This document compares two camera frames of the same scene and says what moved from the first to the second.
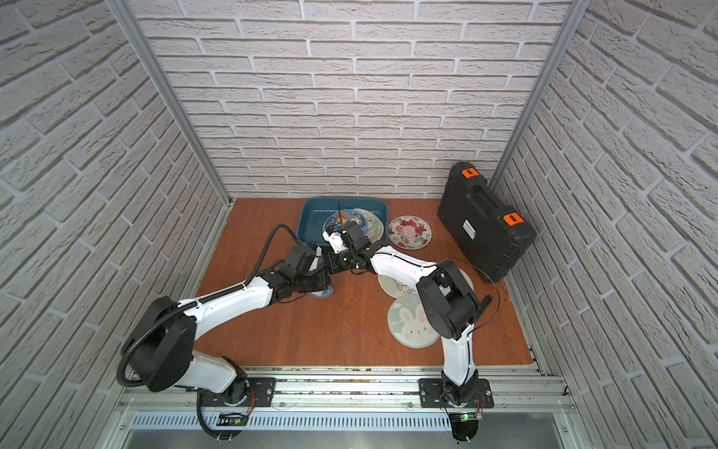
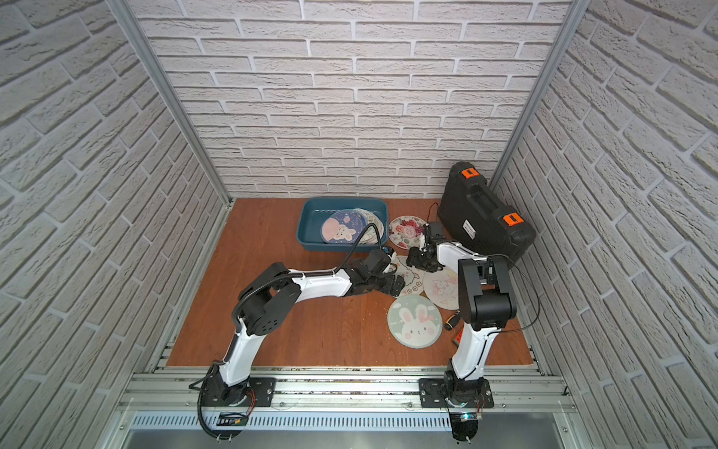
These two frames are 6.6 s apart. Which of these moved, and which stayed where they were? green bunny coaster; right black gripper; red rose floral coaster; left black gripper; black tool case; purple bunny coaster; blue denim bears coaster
Moved: purple bunny coaster; left black gripper; right black gripper
Stayed: red rose floral coaster; green bunny coaster; blue denim bears coaster; black tool case
